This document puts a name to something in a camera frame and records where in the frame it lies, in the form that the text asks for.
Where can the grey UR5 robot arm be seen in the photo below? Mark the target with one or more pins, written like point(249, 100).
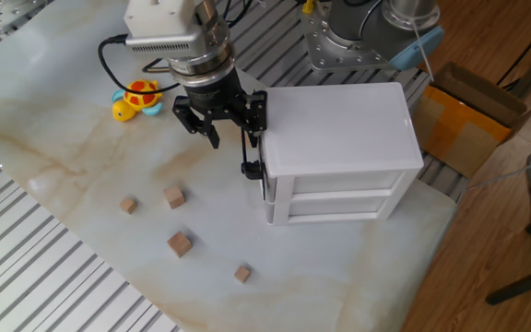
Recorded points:
point(208, 60)

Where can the white zip tie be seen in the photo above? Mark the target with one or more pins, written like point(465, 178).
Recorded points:
point(422, 48)

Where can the cardboard box with orange tape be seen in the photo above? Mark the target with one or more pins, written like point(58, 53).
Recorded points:
point(459, 129)

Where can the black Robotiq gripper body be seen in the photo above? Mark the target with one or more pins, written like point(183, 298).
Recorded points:
point(215, 97)

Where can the yellow orange toy turtle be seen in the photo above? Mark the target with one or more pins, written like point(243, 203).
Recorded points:
point(138, 97)

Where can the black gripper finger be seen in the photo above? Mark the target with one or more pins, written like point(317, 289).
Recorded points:
point(256, 113)
point(196, 122)

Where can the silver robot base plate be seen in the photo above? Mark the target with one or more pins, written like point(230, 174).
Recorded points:
point(325, 50)

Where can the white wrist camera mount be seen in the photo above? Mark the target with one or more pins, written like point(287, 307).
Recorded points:
point(159, 16)

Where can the large wooden cube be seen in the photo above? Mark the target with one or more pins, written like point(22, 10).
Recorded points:
point(180, 244)
point(174, 197)

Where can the white plastic drawer cabinet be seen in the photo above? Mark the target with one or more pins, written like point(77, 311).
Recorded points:
point(339, 129)

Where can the small wooden cube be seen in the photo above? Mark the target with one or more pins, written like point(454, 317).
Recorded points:
point(128, 205)
point(242, 274)

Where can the yellow plastic clip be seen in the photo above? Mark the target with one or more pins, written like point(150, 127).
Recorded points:
point(308, 5)

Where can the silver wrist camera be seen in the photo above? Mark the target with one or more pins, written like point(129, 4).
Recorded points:
point(164, 45)

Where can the plain white drawer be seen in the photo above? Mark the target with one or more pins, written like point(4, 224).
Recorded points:
point(334, 206)

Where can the marble pattern table mat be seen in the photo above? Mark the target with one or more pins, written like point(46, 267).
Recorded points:
point(86, 152)

